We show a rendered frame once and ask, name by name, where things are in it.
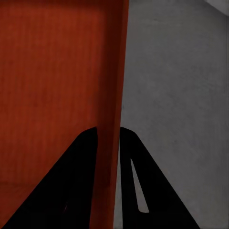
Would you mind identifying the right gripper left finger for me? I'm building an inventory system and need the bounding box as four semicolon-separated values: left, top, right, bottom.
2;127;98;229

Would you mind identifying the storage box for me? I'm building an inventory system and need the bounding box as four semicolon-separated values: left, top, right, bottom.
0;0;129;229

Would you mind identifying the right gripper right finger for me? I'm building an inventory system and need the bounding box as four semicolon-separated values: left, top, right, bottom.
119;127;200;229

